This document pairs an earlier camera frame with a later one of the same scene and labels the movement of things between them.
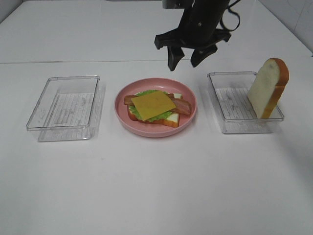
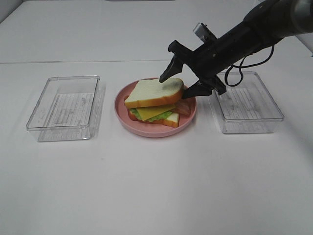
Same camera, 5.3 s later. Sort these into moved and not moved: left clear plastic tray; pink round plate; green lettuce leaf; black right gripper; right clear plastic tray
Moved: black right gripper; green lettuce leaf
Not moved: left clear plastic tray; right clear plastic tray; pink round plate
